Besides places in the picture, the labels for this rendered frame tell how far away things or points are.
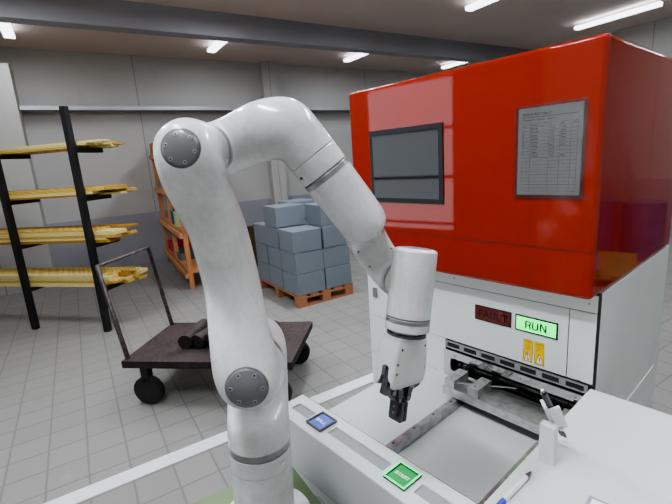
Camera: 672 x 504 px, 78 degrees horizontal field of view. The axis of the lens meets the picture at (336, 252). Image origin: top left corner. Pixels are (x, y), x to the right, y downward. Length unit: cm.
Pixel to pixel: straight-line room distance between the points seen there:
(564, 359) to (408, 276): 67
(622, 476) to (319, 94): 900
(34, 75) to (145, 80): 156
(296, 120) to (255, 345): 37
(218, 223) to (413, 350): 42
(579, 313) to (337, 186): 78
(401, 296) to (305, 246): 387
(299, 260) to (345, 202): 390
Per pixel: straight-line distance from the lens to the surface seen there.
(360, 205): 71
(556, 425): 100
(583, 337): 128
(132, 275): 500
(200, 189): 67
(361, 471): 98
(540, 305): 129
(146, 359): 324
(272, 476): 90
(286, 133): 70
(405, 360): 80
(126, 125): 822
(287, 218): 489
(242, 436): 85
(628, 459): 111
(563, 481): 101
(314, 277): 474
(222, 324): 74
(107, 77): 831
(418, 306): 77
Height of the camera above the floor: 160
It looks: 12 degrees down
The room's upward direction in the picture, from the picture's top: 4 degrees counter-clockwise
